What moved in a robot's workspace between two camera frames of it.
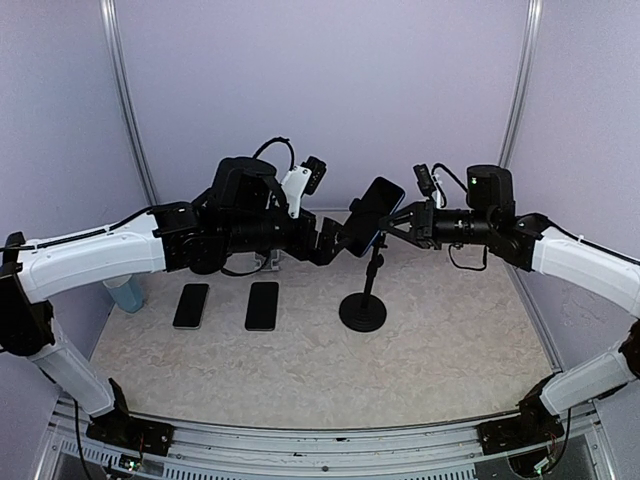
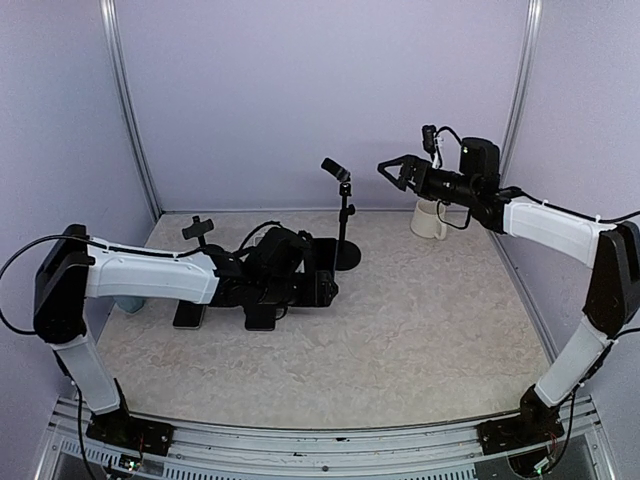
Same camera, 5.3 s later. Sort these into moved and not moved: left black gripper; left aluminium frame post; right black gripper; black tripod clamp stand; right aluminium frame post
Moved: left black gripper; right black gripper; black tripod clamp stand
Not moved: right aluminium frame post; left aluminium frame post
